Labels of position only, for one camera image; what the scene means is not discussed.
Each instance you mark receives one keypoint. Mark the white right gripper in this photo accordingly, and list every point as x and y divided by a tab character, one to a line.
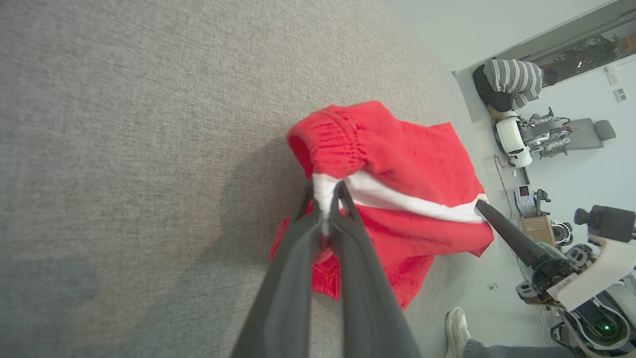
601	268

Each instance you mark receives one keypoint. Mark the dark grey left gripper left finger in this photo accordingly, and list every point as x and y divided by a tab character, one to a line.
283	298

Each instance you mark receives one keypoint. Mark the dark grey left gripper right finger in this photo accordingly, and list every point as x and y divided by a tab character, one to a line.
367	298

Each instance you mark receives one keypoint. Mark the red and white t-shirt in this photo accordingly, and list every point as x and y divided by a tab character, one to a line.
412	159

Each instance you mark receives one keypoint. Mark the brown cardboard box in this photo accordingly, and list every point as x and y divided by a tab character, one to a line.
536	229

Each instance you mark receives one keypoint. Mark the grey device with red display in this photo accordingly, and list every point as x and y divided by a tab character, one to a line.
524	199

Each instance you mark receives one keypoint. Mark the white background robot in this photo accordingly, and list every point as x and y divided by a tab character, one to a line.
512	136

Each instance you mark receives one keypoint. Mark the white sneaker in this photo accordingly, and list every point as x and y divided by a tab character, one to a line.
457	330

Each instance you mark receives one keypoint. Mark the blue jeans leg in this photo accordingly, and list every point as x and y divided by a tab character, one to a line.
512	350

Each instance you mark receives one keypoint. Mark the person in striped shirt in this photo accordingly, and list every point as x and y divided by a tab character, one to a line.
514	79

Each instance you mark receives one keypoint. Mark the window with green plants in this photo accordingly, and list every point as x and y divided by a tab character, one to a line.
581	57

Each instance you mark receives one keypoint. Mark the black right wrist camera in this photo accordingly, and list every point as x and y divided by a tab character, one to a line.
608	223

